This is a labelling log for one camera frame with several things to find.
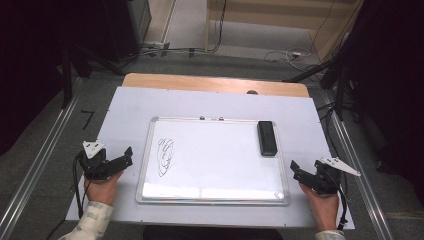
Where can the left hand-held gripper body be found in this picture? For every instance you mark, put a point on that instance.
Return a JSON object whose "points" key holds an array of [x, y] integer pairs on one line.
{"points": [[95, 163]]}

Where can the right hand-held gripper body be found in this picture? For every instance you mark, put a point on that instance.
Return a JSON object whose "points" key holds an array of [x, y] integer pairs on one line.
{"points": [[328, 176]]}

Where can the black whiteboard eraser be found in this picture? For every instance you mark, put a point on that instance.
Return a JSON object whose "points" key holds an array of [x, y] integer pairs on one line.
{"points": [[267, 138]]}

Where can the metal-framed whiteboard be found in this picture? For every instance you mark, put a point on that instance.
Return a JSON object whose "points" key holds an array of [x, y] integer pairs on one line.
{"points": [[216, 160]]}

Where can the person's left hand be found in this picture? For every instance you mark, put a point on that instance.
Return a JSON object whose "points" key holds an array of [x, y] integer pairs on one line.
{"points": [[101, 190]]}

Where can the person's right hand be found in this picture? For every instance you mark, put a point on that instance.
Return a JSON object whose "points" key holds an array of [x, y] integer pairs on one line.
{"points": [[321, 208]]}

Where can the white table cover board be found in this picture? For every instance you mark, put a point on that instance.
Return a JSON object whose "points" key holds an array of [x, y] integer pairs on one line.
{"points": [[126, 110]]}

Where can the dark table grommet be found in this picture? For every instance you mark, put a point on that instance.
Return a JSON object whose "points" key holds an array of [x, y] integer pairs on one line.
{"points": [[252, 92]]}

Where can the black metal stand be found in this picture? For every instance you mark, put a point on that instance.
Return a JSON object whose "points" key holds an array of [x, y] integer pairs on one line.
{"points": [[338, 86], [66, 80]]}

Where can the wooden table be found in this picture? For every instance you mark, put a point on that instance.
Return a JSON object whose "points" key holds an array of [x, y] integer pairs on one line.
{"points": [[200, 82]]}

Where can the person's dark lap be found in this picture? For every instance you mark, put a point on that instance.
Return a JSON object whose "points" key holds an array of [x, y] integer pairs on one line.
{"points": [[213, 234]]}

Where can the power strip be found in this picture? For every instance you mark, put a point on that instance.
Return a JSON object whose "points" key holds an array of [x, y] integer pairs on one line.
{"points": [[156, 46]]}

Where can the dark curtain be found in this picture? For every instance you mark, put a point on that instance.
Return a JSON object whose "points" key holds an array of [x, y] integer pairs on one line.
{"points": [[26, 66], [393, 83]]}

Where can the black cabinet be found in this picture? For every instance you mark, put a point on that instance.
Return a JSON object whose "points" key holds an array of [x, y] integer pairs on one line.
{"points": [[123, 30]]}

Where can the aluminium floor rail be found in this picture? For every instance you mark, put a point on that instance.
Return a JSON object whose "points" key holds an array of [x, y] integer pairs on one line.
{"points": [[360, 160], [43, 156]]}

